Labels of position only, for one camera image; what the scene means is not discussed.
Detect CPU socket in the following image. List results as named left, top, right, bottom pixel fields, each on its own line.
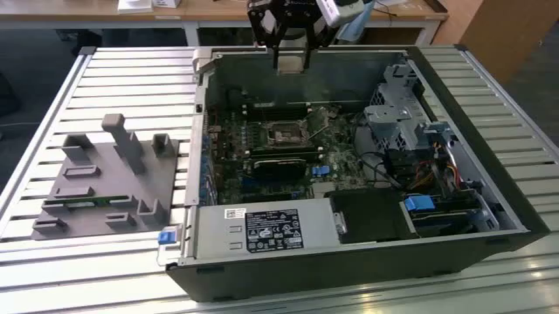
left=260, top=120, right=315, bottom=148

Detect black plastic shroud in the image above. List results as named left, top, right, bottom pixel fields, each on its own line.
left=325, top=189, right=420, bottom=245

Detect wooden desk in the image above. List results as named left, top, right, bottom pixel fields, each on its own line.
left=0, top=0, right=451, bottom=46

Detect metal socket cover frame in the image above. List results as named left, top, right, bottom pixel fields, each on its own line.
left=304, top=101, right=344, bottom=139

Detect flat black cable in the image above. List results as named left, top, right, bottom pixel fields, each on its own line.
left=355, top=150, right=401, bottom=191

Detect green motherboard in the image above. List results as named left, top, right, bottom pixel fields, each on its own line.
left=202, top=103, right=380, bottom=206

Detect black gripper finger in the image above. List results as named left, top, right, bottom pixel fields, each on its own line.
left=246, top=6, right=287, bottom=72
left=301, top=8, right=341, bottom=70

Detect wooden cabinet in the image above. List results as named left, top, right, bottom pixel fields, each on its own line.
left=429, top=0, right=559, bottom=86

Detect plain white box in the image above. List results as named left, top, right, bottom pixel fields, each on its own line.
left=116, top=0, right=154, bottom=14

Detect black graphics card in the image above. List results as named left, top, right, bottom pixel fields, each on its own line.
left=250, top=156, right=307, bottom=183

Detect black PC case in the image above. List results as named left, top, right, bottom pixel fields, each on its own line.
left=162, top=44, right=552, bottom=304

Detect grey parts rack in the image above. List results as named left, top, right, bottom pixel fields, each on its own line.
left=29, top=113, right=182, bottom=241

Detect metal drive cage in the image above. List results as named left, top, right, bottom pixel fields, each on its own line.
left=361, top=63, right=459, bottom=153

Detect yellow red power wires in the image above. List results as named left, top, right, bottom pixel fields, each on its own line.
left=409, top=139, right=464, bottom=194

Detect silver finned heatsink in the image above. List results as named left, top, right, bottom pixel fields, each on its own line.
left=312, top=182, right=337, bottom=198

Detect green RAM stick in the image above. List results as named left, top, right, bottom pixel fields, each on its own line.
left=62, top=195, right=117, bottom=209

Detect grey power supply unit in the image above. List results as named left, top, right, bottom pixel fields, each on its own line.
left=193, top=198, right=344, bottom=259

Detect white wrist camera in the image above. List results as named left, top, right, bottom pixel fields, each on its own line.
left=312, top=0, right=368, bottom=27

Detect blue disk carrier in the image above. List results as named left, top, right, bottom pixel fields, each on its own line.
left=403, top=195, right=436, bottom=214

